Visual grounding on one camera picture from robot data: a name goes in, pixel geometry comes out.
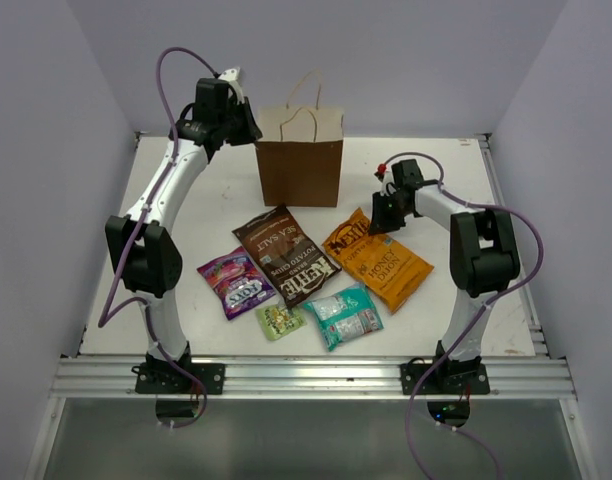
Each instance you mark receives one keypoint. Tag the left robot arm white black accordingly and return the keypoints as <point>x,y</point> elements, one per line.
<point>144,257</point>

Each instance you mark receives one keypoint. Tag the teal snack packet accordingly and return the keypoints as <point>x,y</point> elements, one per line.
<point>345,316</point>

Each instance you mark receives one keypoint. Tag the purple Fox's candy bag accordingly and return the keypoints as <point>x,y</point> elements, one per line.
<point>237,282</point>

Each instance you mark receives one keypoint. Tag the orange Kettle honey dijon chips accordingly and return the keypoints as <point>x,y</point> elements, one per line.
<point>385,266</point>

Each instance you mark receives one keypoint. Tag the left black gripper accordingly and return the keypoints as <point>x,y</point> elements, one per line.
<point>251,132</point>

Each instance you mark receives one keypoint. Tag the brown Kettle sea salt chips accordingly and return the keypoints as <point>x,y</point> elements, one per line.
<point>292,262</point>

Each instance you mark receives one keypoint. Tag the brown paper bag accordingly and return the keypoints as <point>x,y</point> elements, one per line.
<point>299,155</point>

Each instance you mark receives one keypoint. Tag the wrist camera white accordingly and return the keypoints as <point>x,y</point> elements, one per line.
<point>386,177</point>
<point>233,76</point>

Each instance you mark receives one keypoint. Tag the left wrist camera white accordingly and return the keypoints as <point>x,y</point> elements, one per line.
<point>233,76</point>

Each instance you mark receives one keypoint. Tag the aluminium right side rail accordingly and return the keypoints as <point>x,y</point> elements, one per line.
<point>514,328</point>

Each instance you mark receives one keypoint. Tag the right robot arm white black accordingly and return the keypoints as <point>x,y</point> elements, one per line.
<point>483,261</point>

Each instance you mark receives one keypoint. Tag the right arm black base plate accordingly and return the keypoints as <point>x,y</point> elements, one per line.
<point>451,378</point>

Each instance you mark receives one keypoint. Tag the aluminium front rail frame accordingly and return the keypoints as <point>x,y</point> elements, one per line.
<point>313,378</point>

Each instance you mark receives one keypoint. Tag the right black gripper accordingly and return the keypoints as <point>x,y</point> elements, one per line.
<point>379,221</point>

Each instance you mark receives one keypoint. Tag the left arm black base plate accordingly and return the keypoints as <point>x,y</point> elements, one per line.
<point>162,379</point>

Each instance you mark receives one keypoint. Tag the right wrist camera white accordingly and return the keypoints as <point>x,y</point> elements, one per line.
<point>386,177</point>

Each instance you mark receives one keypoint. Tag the small green snack packet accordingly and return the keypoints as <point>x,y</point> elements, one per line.
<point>278,321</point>

